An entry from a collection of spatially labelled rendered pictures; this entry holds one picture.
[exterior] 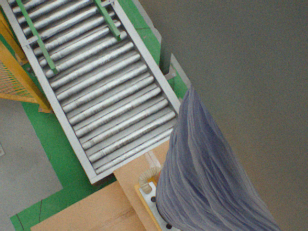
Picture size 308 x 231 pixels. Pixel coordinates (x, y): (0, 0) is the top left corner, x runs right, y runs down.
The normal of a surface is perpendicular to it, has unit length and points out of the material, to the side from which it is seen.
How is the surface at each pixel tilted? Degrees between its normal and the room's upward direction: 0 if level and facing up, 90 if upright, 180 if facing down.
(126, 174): 0
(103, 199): 0
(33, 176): 0
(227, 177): 78
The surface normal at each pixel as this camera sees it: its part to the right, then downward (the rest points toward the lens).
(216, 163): -0.81, 0.47
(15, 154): 0.01, -0.25
